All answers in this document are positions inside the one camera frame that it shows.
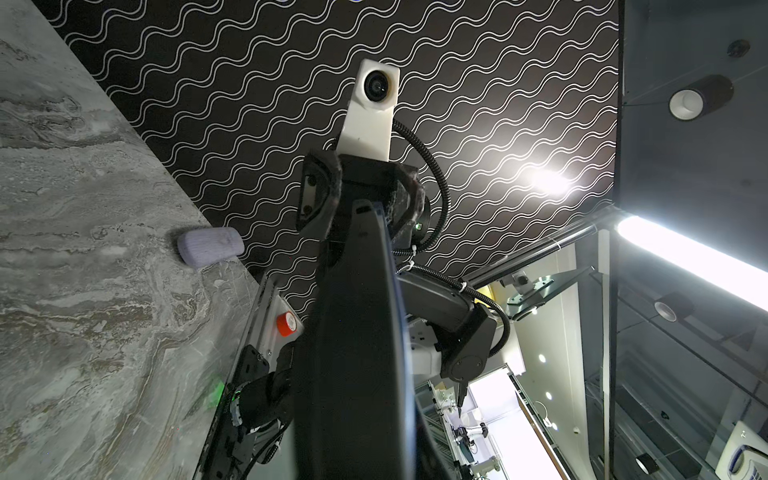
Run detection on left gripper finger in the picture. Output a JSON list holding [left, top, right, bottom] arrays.
[[415, 408, 456, 480]]

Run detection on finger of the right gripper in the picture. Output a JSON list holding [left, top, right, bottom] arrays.
[[296, 149, 342, 240], [389, 164, 428, 240]]

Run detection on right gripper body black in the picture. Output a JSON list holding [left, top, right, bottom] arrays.
[[335, 155, 403, 240]]

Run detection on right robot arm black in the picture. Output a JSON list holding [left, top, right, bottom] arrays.
[[296, 121, 511, 395]]

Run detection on purple grey cloth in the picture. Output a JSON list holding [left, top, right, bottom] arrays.
[[176, 227, 245, 269]]

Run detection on red tape roll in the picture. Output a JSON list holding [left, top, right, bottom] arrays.
[[276, 311, 299, 337]]

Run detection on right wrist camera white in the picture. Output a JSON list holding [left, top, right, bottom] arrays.
[[336, 59, 400, 162]]

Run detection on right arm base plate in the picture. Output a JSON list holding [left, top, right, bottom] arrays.
[[196, 342, 295, 479]]

